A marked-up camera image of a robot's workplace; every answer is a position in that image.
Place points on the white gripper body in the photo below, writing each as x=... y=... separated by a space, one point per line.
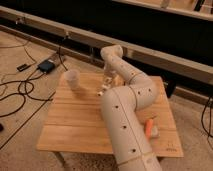
x=108 y=70

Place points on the clear plastic bottle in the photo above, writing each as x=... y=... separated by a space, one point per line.
x=108 y=83

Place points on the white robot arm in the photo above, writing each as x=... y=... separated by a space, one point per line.
x=131 y=148

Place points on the translucent plastic cup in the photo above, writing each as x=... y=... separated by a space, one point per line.
x=72 y=78

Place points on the wooden table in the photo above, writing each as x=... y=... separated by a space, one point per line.
x=74 y=122

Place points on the black power adapter box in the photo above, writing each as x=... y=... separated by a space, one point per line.
x=46 y=66

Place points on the orange carrot toy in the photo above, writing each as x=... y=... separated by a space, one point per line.
x=151 y=130

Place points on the small black device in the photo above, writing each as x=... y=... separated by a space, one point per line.
x=23 y=67

